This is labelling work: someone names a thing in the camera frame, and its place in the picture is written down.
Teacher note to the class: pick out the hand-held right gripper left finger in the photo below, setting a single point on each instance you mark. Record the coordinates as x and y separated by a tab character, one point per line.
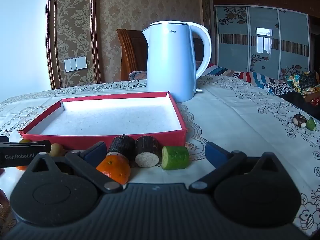
96	153

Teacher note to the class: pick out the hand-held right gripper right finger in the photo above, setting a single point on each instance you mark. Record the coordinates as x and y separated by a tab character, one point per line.
213	152

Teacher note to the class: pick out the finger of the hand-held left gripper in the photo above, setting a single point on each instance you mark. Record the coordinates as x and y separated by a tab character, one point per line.
47	146

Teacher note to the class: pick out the red shallow cardboard box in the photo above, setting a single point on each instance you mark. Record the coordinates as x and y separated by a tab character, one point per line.
75	141

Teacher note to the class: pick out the dark eggplant piece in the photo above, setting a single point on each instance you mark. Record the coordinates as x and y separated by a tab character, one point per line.
147	145
122	143

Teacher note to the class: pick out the green cucumber piece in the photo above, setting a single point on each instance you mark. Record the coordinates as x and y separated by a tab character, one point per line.
176	157

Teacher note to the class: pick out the dark brown water chestnut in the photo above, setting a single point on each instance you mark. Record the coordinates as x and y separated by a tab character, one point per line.
298	120

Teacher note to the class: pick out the white kettle base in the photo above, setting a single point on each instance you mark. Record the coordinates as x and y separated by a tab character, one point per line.
199	90

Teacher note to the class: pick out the colourful striped blanket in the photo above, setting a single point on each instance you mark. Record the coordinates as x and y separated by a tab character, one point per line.
252	77

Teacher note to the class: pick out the wardrobe with sliding doors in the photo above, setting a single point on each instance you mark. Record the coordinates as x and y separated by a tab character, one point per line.
232	55

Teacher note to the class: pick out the light blue electric kettle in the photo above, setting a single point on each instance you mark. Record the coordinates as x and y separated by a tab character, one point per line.
170	62

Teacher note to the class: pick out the small green fruit piece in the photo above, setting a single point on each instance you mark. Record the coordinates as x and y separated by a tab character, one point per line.
311	124

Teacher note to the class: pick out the brown wooden headboard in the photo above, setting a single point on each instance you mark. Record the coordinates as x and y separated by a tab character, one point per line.
132	52

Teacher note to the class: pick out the colourful clothes pile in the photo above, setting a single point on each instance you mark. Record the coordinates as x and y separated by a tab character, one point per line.
305	82

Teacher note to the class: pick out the white wall switch panel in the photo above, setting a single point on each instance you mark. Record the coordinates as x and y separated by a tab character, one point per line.
75	64

